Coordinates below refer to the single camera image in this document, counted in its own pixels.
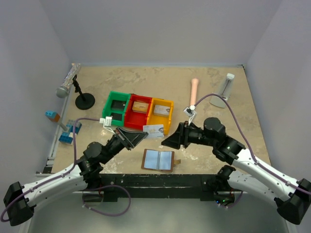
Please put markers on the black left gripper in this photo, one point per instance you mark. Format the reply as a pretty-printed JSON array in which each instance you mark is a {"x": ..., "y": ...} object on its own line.
[{"x": 123, "y": 138}]

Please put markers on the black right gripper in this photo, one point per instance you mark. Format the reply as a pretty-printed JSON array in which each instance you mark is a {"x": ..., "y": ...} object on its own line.
[{"x": 182, "y": 135}]

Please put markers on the black credit card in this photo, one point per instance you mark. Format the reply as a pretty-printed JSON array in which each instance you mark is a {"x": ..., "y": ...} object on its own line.
[{"x": 116, "y": 116}]

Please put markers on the white VIP credit card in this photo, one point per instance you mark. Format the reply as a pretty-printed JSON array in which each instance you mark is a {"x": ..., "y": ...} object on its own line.
[{"x": 154, "y": 131}]

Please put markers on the brown leather card holder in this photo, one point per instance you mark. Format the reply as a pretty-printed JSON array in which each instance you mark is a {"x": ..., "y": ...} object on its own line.
[{"x": 159, "y": 160}]

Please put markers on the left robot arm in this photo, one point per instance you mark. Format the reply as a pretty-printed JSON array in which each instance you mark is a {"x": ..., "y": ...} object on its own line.
[{"x": 21, "y": 200}]

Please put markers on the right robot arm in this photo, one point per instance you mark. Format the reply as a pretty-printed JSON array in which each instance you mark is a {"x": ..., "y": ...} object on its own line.
[{"x": 290, "y": 196}]

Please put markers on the orange card stack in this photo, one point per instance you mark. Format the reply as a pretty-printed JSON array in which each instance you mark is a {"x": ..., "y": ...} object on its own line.
[{"x": 140, "y": 107}]

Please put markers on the black card stack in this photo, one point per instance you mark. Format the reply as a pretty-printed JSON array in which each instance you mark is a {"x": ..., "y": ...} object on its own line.
[{"x": 118, "y": 105}]

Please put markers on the red plastic bin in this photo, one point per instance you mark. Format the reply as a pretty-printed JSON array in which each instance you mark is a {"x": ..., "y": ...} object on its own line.
[{"x": 134, "y": 118}]

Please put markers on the yellow plastic bin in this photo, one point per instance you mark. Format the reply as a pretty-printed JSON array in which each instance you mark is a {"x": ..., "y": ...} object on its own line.
[{"x": 165, "y": 120}]

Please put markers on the green plastic bin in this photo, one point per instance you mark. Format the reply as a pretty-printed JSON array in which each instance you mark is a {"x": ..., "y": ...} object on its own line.
[{"x": 113, "y": 95}]

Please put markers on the pink flashlight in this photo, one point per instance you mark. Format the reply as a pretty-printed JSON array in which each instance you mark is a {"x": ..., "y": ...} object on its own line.
[{"x": 193, "y": 93}]

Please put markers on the black microphone stand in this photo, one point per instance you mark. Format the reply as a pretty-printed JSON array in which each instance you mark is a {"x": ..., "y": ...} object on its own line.
[{"x": 85, "y": 100}]

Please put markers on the blue white brick stack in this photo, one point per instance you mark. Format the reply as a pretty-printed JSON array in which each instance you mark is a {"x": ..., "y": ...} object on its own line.
[{"x": 66, "y": 137}]

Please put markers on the blue orange brick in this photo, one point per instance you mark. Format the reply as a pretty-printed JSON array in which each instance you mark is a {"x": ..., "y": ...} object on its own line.
[{"x": 52, "y": 116}]

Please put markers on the silver glitter microphone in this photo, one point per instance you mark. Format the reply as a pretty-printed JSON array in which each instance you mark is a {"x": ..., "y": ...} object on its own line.
[{"x": 63, "y": 90}]

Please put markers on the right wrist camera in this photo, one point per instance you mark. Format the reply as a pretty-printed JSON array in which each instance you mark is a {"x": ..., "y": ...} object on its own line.
[{"x": 191, "y": 113}]

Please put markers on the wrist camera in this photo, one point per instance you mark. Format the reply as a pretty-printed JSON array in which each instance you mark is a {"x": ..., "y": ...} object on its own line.
[
  {"x": 107, "y": 123},
  {"x": 191, "y": 113}
]

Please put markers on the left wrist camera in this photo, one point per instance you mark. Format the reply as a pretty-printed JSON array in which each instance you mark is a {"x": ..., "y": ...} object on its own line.
[{"x": 107, "y": 123}]

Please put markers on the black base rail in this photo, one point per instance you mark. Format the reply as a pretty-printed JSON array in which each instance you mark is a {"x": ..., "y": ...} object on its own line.
[{"x": 166, "y": 186}]

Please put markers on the grey toy hammer handle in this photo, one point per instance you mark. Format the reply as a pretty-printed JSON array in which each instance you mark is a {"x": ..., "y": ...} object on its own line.
[{"x": 63, "y": 126}]

